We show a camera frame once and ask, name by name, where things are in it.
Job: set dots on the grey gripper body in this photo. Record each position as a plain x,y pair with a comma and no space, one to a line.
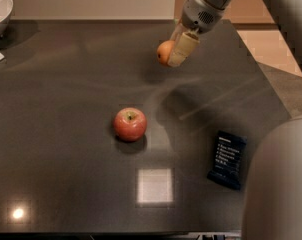
198,14

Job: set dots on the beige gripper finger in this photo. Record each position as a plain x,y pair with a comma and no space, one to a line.
178,30
184,44

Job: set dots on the orange fruit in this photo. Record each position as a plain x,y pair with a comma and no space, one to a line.
164,51

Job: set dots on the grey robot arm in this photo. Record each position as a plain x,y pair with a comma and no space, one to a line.
272,206

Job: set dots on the red apple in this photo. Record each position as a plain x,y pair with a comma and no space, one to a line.
130,124

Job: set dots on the dark blue snack bar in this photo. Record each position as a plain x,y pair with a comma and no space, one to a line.
228,152

